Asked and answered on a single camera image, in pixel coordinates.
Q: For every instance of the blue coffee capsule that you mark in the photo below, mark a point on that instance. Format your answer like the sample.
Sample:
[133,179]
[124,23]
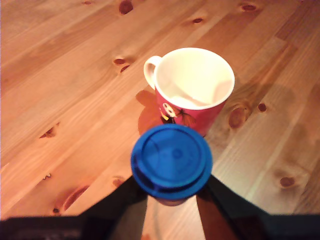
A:
[172,160]

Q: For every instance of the red mug with cartoon print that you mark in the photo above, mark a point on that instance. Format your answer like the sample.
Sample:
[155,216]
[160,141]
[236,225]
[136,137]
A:
[195,75]

